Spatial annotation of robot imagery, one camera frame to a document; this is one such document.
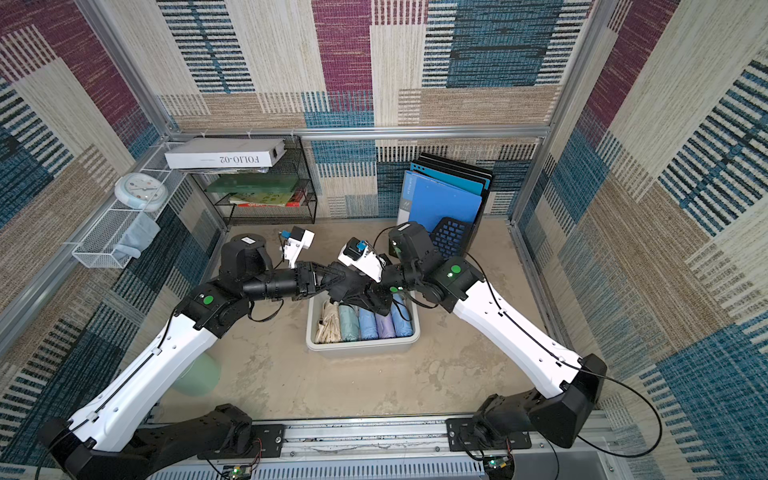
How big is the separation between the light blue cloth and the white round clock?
32mm

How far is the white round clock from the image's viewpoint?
2.41ft

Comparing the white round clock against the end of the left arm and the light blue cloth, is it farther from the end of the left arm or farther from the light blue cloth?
the end of the left arm

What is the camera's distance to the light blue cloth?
66 centimetres
